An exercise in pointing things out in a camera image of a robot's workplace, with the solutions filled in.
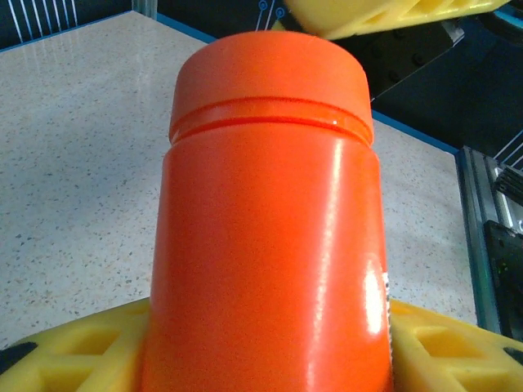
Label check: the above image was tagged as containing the orange pill bottle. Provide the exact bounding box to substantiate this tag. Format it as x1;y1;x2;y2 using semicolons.
141;122;396;392

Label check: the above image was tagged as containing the orange bottle cap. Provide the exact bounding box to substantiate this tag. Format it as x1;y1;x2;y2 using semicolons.
168;31;375;146

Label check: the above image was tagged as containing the black rail piece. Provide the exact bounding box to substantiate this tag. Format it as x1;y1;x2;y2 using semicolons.
493;162;523;202

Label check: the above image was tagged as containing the aluminium frame post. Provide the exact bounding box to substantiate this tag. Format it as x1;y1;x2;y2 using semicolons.
130;0;159;18

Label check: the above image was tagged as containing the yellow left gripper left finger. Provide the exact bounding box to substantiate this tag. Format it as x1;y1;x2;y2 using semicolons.
0;300;154;392

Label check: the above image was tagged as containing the aluminium front rail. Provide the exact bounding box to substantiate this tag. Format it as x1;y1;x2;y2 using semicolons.
456;145;523;332

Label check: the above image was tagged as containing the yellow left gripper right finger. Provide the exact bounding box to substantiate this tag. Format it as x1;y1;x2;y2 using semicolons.
387;300;523;392

